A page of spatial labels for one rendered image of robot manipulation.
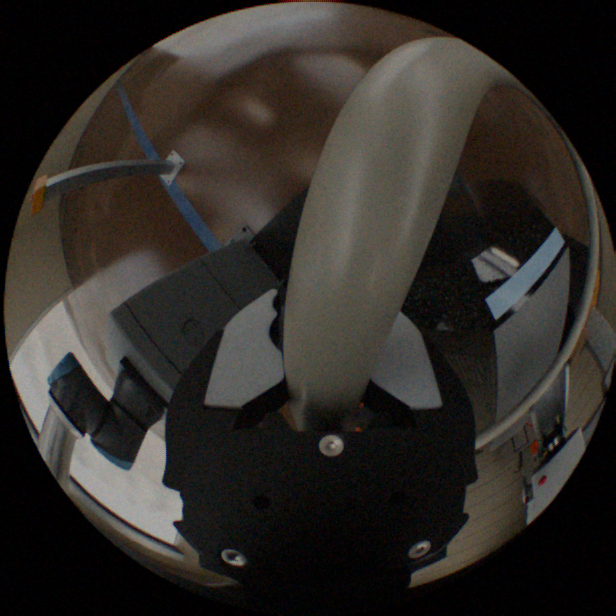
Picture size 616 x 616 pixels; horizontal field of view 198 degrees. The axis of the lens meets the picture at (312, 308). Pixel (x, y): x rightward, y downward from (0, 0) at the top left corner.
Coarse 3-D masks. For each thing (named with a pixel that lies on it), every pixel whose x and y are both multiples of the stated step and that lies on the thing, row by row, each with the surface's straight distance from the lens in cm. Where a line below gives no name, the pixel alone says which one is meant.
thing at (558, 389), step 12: (564, 372) 48; (552, 384) 54; (564, 384) 53; (552, 396) 60; (564, 396) 60; (540, 408) 58; (552, 408) 68; (564, 408) 67; (540, 420) 66; (552, 420) 79; (564, 420) 80; (540, 432) 77; (540, 444) 76; (540, 456) 108
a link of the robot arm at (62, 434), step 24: (72, 360) 58; (48, 384) 61; (72, 384) 56; (48, 408) 61; (72, 408) 56; (96, 408) 58; (48, 432) 59; (72, 432) 58; (48, 456) 60; (72, 456) 63
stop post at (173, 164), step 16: (128, 160) 131; (144, 160) 137; (160, 160) 146; (176, 160) 151; (64, 176) 113; (80, 176) 113; (96, 176) 118; (112, 176) 123; (128, 176) 130; (48, 192) 111; (64, 192) 114; (32, 208) 110
